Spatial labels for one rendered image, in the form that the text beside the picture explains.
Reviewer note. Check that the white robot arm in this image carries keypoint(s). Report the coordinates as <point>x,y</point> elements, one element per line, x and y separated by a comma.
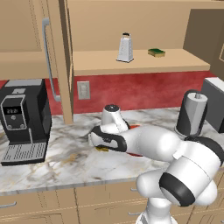
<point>157,143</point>

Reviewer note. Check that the silver cheese grater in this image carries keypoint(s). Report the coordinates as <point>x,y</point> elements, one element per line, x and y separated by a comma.
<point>125,48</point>

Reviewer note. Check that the yellow brown food piece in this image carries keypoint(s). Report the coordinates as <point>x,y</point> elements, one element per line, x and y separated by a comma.
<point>102,148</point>

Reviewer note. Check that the black paper towel holder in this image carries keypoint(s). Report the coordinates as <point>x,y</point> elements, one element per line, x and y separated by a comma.
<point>184,116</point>

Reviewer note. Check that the green yellow sponge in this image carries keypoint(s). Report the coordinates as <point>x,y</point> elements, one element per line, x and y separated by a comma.
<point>156,52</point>

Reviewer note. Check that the tan drawer front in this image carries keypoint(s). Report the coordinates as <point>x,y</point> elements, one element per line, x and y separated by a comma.
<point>105,192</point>
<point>40,202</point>
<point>35,220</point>
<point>108,214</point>

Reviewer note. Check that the white paper towel roll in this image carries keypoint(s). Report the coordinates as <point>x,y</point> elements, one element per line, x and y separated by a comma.
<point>196,112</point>

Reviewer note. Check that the black coffee machine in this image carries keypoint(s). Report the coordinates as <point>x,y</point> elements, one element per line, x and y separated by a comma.
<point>27,116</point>

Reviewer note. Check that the grey box appliance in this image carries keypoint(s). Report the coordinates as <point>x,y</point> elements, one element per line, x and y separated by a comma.
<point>215,102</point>

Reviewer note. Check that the tan base cupboard door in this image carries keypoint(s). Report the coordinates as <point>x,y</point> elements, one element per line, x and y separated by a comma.
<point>217,201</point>

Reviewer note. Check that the white wall socket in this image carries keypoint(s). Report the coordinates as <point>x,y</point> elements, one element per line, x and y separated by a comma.
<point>83,90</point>

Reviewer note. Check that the tan open wall cupboard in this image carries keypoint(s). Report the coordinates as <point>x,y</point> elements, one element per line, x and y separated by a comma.
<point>145,62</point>

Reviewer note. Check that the tan closed wall cupboard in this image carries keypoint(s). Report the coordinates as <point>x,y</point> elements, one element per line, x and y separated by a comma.
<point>20,35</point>

